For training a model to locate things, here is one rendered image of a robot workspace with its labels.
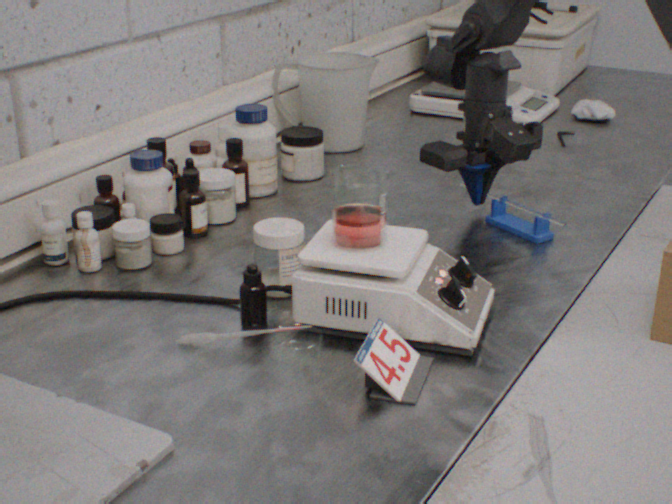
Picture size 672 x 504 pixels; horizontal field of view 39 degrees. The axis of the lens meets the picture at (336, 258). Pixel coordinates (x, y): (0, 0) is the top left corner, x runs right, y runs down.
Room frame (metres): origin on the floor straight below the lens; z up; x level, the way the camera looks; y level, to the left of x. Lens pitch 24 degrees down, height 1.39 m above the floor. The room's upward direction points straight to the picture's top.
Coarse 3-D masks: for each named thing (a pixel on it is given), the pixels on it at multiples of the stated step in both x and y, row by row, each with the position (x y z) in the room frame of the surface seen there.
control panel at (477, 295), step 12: (432, 264) 0.94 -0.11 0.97; (444, 264) 0.96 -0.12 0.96; (432, 276) 0.92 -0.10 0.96; (444, 276) 0.93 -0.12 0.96; (420, 288) 0.88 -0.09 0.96; (432, 288) 0.90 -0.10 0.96; (468, 288) 0.93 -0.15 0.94; (480, 288) 0.95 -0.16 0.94; (432, 300) 0.87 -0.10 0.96; (468, 300) 0.91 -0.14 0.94; (480, 300) 0.92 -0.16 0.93; (456, 312) 0.87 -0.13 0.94; (468, 312) 0.89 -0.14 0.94; (480, 312) 0.90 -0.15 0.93; (468, 324) 0.86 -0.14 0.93
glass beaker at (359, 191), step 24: (336, 168) 0.97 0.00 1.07; (360, 168) 0.98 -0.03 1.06; (384, 168) 0.97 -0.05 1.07; (336, 192) 0.94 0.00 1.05; (360, 192) 0.92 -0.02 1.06; (384, 192) 0.94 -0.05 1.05; (336, 216) 0.94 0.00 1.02; (360, 216) 0.92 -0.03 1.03; (384, 216) 0.94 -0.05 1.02; (336, 240) 0.93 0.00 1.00; (360, 240) 0.92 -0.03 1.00; (384, 240) 0.94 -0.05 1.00
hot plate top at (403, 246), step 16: (320, 240) 0.96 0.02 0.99; (400, 240) 0.96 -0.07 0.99; (416, 240) 0.96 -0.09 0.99; (304, 256) 0.91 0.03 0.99; (320, 256) 0.91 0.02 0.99; (336, 256) 0.91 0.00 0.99; (352, 256) 0.91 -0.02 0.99; (368, 256) 0.91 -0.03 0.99; (384, 256) 0.91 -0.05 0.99; (400, 256) 0.91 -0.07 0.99; (416, 256) 0.92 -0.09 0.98; (368, 272) 0.89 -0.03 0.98; (384, 272) 0.88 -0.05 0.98; (400, 272) 0.88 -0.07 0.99
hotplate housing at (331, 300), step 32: (288, 288) 0.95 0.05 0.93; (320, 288) 0.90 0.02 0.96; (352, 288) 0.89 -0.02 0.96; (384, 288) 0.88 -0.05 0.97; (416, 288) 0.88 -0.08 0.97; (320, 320) 0.90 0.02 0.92; (352, 320) 0.89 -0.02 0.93; (384, 320) 0.88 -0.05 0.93; (416, 320) 0.87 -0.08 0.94; (448, 320) 0.86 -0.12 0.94; (480, 320) 0.89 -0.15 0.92; (448, 352) 0.86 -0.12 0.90
